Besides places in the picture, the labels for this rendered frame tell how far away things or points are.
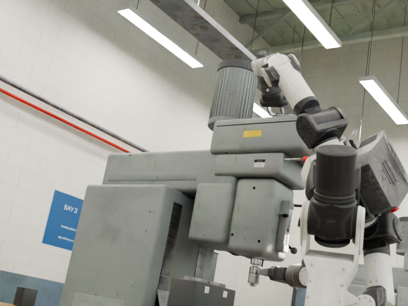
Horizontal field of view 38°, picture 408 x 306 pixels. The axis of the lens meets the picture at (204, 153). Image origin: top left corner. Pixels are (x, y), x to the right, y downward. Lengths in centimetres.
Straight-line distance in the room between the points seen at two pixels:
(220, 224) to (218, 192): 14
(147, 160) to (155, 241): 48
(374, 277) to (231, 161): 82
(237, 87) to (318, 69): 808
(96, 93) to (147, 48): 122
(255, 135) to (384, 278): 82
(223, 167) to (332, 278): 98
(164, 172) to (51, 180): 441
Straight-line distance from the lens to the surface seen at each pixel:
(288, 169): 244
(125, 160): 294
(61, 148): 718
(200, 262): 278
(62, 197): 718
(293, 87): 211
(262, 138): 247
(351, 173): 167
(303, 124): 204
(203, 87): 938
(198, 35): 564
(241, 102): 270
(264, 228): 238
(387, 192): 189
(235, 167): 251
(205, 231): 251
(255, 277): 246
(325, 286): 171
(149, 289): 252
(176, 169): 271
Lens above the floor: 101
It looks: 16 degrees up
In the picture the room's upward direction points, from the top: 10 degrees clockwise
